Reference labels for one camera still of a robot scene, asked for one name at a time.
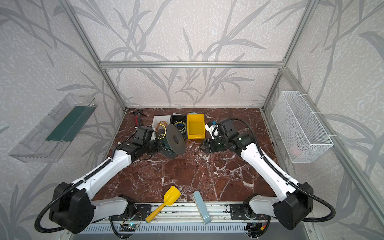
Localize yellow plastic scoop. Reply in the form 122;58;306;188
145;186;181;223

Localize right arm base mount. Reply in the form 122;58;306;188
226;204;269;221

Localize white storage bin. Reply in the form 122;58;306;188
151;116;171;140

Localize yellow storage bin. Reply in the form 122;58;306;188
187;114;206;140

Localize black storage bin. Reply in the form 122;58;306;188
171;114;188;139

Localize yellow and blue cable coil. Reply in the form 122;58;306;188
172;119;187;134

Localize red black hand tool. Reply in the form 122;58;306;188
131;109;146;128

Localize grey perforated cable spool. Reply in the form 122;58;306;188
158;125;186;159

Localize clear plastic wall tray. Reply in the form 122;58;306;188
9;94;98;163

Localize green cable on spool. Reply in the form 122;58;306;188
161;137;173;157

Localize pink object in basket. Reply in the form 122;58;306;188
290;145;305;159

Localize light blue grey bar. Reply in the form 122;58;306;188
193;191;212;225

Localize green circuit board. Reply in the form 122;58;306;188
119;223;140;233

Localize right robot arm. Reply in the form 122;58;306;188
200;118;336;230

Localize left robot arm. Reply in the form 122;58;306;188
34;127;162;234

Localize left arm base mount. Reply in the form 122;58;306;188
112;204;152;221

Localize white wire mesh basket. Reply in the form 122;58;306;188
272;91;334;164

